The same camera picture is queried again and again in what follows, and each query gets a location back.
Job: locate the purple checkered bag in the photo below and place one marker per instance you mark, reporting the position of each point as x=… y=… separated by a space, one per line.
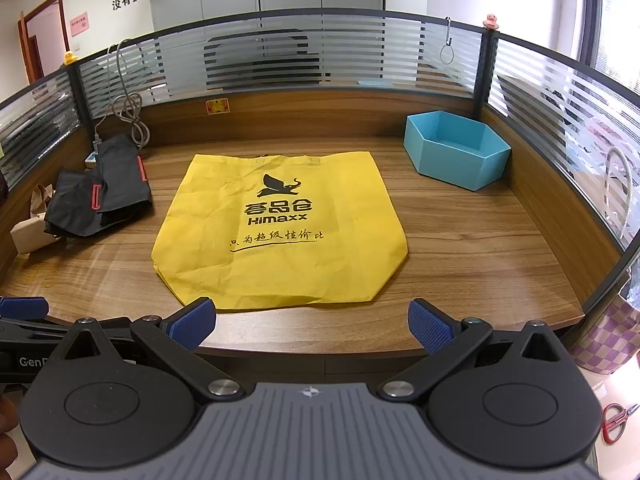
x=610 y=340

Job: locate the blue hexagonal box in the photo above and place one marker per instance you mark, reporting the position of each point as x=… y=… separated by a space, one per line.
x=450 y=160

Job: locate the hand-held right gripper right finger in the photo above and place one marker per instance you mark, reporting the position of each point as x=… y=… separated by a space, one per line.
x=427 y=327

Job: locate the pink rubber duck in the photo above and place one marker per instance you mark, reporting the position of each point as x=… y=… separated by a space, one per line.
x=492 y=21

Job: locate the brown paper bag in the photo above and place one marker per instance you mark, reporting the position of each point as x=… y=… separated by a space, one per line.
x=30 y=232

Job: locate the pink wall notice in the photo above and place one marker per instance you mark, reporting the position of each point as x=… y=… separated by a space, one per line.
x=79 y=24

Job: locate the person's left hand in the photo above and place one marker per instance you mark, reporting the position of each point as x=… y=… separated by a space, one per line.
x=6 y=420

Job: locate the wooden door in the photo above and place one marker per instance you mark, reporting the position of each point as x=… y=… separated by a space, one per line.
x=32 y=50

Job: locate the yellow rubber duck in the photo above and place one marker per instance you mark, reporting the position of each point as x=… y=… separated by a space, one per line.
x=69 y=58

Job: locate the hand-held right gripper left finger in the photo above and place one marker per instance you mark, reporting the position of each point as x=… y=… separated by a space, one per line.
x=192 y=322

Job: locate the striped glass partition panel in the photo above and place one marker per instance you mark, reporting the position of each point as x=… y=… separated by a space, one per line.
x=545 y=95
x=35 y=120
x=380 y=55

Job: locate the yellow shopping bag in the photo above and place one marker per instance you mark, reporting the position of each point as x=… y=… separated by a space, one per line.
x=280 y=260

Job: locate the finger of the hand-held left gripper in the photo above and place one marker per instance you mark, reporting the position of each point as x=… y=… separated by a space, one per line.
x=22 y=306

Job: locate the window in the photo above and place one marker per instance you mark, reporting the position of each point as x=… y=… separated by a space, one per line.
x=620 y=15

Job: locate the red sticker label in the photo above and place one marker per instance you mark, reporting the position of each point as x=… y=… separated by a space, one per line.
x=217 y=106

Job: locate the red scissors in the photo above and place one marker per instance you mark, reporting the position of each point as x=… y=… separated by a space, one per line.
x=612 y=425

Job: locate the black folded bag red tabs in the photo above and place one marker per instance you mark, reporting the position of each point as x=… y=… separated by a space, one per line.
x=120 y=180

